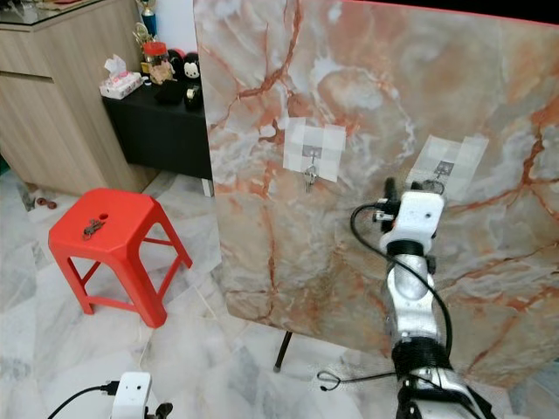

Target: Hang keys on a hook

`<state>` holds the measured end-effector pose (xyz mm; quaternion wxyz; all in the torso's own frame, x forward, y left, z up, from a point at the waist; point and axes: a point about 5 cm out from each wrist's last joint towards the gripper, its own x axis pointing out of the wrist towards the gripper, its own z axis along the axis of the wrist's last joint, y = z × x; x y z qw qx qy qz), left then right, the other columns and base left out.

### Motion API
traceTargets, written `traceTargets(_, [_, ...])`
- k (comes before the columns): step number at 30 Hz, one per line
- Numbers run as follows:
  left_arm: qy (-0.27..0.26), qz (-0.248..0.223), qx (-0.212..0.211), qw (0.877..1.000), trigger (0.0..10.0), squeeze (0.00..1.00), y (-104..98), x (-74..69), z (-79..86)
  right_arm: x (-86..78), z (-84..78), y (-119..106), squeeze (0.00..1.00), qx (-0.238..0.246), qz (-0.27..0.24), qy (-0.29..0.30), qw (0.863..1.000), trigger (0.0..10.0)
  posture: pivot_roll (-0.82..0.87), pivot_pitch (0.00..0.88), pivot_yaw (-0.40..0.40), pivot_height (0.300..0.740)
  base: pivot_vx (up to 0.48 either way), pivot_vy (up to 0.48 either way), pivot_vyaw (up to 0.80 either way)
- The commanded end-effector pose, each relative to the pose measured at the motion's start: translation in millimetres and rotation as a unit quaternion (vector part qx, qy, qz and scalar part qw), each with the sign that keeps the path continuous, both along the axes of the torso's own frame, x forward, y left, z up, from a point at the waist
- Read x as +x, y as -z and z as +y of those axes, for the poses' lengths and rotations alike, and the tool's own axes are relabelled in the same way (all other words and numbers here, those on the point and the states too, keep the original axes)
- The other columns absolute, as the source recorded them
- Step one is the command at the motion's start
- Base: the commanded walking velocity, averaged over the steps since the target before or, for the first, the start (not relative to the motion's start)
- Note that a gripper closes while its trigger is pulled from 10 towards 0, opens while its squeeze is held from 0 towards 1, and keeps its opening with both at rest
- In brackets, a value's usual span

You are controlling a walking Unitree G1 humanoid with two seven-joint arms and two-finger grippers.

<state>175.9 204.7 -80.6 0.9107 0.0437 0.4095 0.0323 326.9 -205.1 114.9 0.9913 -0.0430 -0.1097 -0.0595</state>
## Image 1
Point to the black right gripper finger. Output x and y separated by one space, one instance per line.
390 188

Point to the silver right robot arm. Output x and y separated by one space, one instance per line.
415 305

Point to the silver key bunch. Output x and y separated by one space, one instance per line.
311 179

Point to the orange marble pattern board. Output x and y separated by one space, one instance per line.
314 262

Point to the black board stand leg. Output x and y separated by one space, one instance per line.
283 351

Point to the red plastic stool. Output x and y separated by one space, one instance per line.
131 249

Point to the small red floor object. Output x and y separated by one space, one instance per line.
45 203

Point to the light wooden glass-top cabinet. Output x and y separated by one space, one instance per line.
61 113

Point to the black tape dispenser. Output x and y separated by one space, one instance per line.
193 98

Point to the black mouse plush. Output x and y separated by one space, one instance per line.
190 68

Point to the black low TV console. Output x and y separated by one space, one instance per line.
162 135

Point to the black wallet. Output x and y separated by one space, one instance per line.
169 92

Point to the clear jar with red lid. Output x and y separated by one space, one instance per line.
155 65

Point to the pink tissue pack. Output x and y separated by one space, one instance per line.
120 83

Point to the small gold trophy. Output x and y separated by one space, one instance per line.
141 45

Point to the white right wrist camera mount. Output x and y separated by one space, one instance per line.
415 218

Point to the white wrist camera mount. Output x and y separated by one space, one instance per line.
132 394
415 218

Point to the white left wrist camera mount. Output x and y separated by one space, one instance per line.
132 394

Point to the checkered adhesive wall hook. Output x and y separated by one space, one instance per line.
458 157
323 140

